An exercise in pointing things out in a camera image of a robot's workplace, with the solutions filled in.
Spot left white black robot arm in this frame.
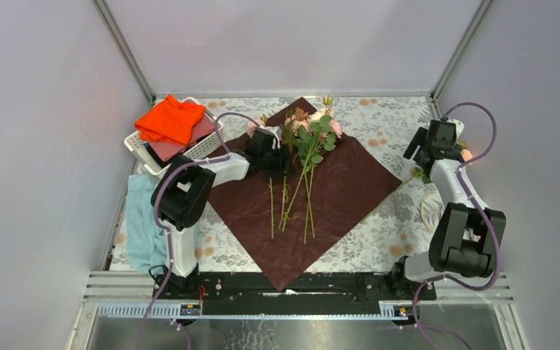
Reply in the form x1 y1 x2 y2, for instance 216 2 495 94
151 126 295 300

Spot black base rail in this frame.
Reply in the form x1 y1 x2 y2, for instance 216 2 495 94
152 272 437 316

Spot peach fake flower stem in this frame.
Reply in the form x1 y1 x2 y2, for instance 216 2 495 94
411 141 473 184

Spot cream ribbon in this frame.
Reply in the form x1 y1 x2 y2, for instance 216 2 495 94
419 190 444 236

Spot orange folded cloth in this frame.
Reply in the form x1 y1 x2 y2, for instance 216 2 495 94
134 95 206 146

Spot white plastic basket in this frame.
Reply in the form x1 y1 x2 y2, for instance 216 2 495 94
123 95 223 176

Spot dried brown fake flower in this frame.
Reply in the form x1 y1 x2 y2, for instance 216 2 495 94
278 107 308 232

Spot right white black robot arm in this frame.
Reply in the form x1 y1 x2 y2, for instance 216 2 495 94
389 120 506 300

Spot pink fake flower bunch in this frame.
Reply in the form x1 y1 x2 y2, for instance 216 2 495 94
295 114 342 244

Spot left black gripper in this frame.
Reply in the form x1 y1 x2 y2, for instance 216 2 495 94
257 143 295 179

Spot dark red wrapping paper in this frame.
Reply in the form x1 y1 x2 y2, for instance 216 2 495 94
207 96 403 292

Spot light blue cloth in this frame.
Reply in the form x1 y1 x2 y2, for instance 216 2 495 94
125 174 168 273

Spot floral patterned tablecloth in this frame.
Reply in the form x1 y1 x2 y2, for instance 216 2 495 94
105 96 436 273

